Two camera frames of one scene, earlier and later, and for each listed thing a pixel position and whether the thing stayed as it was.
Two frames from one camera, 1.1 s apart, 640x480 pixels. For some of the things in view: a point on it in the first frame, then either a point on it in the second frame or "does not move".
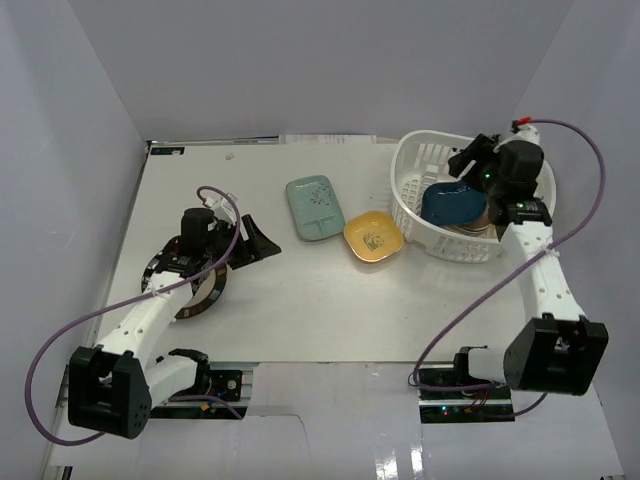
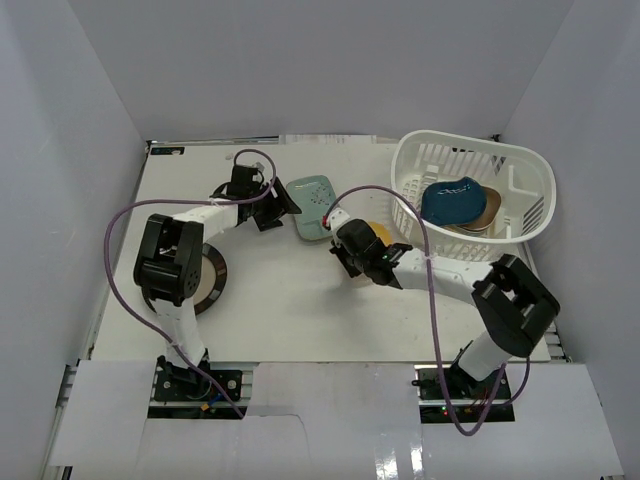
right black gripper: (480, 151) -> (339, 251)
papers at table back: (326, 139) does not move
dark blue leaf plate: (453, 202) does not move
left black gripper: (247, 236) -> (273, 208)
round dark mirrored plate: (208, 295) does not move
